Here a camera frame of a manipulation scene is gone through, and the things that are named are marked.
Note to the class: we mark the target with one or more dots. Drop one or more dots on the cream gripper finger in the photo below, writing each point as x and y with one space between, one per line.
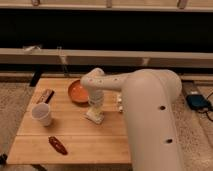
119 103
95 111

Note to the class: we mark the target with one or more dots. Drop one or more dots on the orange plate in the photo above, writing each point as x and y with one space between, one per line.
77 93

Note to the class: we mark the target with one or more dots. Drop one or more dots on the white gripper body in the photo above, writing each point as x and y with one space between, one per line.
96 98

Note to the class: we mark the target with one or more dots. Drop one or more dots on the dark chocolate bar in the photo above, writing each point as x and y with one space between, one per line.
45 96

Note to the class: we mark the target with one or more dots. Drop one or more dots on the grey metal shelf rail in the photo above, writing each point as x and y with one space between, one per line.
100 57

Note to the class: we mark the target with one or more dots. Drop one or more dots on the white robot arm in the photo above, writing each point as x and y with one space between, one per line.
147 97

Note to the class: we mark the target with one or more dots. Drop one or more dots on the white sponge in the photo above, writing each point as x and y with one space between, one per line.
95 119

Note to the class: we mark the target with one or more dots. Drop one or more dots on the white paper cup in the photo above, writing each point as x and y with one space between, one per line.
42 113

